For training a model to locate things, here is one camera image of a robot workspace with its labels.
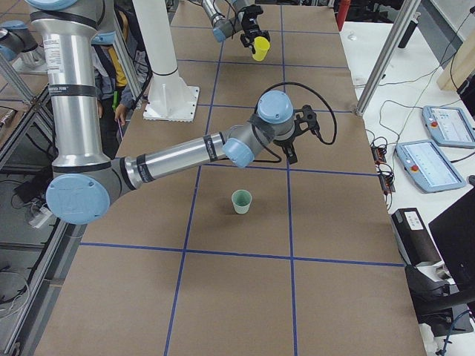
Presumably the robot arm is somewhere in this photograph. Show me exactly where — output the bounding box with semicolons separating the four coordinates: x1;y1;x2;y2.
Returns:
29;1;296;225
191;0;270;52

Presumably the near blue teach pendant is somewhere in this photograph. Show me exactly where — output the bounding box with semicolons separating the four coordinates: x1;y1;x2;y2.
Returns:
396;139;466;193

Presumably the black power supply box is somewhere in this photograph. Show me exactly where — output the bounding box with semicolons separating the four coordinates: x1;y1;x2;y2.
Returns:
391;208;442;267

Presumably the seated person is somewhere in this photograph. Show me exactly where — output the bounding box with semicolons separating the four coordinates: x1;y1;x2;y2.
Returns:
91;6;148;159

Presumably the blue teach pendant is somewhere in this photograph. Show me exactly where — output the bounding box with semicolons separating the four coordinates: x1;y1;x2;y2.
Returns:
396;139;466;193
422;106;474;148

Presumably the green plastic cup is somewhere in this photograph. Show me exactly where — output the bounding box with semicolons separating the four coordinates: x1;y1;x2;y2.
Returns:
231;189;252;214

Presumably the yellow plastic cup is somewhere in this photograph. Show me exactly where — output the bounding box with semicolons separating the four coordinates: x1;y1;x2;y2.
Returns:
252;36;271;62

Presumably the far blue teach pendant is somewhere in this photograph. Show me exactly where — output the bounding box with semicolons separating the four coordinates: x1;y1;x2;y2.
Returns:
422;106;474;148

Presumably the black monitor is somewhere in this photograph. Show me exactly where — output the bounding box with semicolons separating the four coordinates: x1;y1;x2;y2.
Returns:
429;188;474;288

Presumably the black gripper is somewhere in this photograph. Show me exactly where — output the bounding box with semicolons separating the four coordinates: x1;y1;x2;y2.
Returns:
273;134;298;164
239;5;270;47

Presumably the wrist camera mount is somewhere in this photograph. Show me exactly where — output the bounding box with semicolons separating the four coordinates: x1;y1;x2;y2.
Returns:
294;105;321;138

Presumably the aluminium frame post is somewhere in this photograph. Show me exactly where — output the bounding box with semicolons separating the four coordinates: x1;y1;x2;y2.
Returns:
355;0;421;116

